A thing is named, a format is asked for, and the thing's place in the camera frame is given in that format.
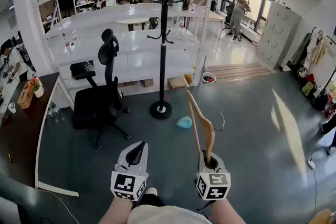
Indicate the black office chair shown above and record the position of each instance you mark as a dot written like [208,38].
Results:
[105,102]

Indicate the wooden tissue box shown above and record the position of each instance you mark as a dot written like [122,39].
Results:
[25,95]

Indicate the person's left forearm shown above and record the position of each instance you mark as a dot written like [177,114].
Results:
[115,211]

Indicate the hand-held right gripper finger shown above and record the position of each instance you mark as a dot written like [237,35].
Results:
[220,164]
[201,162]

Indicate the white bucket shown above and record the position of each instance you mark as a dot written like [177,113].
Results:
[209,78]

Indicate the black thermos jug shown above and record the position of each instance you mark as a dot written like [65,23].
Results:
[186,2]

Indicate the person's beige clothing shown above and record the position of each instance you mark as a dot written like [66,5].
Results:
[168,215]

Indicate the yellow container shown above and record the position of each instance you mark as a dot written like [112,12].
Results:
[188,78]

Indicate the yellow-green bag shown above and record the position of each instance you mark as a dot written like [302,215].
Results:
[308,88]

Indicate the person's right forearm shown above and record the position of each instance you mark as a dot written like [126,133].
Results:
[227,213]

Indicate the small bottle red label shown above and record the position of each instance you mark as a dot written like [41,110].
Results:
[182,24]

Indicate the black coat rack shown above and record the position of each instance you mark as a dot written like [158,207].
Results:
[163,60]

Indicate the black bag on shelving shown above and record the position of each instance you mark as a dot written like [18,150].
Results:
[82,68]

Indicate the white cup with colourful items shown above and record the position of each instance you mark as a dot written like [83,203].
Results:
[39,90]

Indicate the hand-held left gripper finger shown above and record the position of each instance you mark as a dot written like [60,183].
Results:
[123,157]
[146,157]

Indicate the light wooden table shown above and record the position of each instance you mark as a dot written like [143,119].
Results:
[216,16]

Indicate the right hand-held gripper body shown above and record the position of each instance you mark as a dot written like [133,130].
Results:
[213,186]

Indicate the dark wooden desk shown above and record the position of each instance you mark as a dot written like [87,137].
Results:
[23,128]

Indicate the grey desk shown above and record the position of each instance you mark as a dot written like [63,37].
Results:
[26,202]

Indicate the large white metal shelving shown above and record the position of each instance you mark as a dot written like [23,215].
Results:
[126,44]

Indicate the wooden steps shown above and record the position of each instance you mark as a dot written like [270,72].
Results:
[236,72]

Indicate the cardboard box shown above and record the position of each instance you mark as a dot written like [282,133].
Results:
[148,82]
[176,83]

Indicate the white locker cabinet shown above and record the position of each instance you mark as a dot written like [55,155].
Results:
[278,34]

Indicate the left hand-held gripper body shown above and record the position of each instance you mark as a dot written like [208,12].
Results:
[127,184]

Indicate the wooden hanger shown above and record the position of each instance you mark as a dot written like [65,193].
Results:
[208,136]

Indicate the person's white shoe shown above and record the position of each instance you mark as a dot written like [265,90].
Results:
[151,191]

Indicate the white power strip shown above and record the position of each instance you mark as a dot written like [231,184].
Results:
[311,164]

